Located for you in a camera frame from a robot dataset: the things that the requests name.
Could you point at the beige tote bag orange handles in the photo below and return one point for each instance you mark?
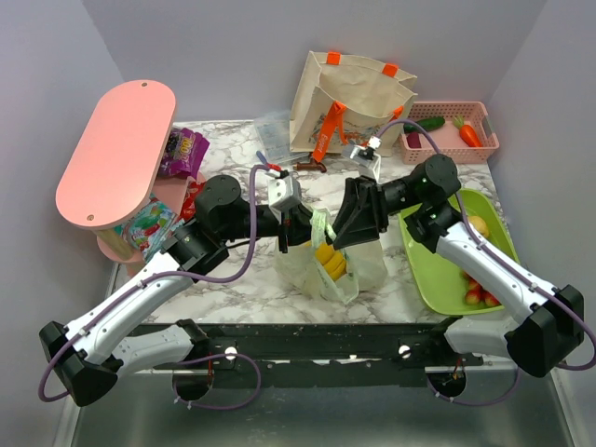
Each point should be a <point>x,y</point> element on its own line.
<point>345,99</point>

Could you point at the green cucumber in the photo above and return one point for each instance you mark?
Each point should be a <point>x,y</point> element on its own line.
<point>428,124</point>

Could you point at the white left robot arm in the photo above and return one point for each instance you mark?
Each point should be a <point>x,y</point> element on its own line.
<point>90,353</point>

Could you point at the blue handled screwdriver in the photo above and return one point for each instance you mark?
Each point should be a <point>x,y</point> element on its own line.
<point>261,157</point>

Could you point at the brown faucet tap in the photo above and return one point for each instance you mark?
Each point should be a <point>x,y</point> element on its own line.
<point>311,165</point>

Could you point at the pink perforated basket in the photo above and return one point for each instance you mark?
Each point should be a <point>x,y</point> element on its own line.
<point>447,136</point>

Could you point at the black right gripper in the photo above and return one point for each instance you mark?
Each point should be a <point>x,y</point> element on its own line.
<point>364,216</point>

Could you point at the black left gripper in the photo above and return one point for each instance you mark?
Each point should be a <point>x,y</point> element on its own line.
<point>294,224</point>

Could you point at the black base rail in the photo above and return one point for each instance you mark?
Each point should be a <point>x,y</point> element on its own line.
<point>332,355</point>

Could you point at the purple snack packet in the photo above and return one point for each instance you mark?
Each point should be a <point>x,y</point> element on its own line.
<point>183,154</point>

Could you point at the yellow pear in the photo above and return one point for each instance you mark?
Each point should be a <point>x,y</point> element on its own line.
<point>480,225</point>

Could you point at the pink two-tier shelf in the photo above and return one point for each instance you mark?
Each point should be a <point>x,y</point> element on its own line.
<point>113,170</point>

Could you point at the green plastic tray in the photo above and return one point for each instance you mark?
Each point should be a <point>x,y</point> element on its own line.
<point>441,283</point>

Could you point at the orange carrot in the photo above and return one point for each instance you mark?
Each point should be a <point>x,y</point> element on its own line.
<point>466,132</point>

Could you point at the red strawberry cluster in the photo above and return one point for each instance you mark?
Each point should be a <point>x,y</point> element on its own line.
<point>476,294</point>

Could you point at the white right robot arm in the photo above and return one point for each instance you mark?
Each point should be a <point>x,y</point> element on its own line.
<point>543,323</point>

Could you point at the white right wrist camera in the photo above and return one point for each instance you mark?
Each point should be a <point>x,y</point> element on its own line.
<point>366,158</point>

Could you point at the red snack packet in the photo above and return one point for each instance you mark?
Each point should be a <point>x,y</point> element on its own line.
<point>188,209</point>

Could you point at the green white candy packet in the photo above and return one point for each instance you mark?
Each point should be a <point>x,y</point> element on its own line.
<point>150,227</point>

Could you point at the clear plastic box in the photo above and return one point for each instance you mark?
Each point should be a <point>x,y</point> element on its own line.
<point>273,130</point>

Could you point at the yellow banana bunch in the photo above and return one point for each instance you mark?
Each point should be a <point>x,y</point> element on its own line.
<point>332,261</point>

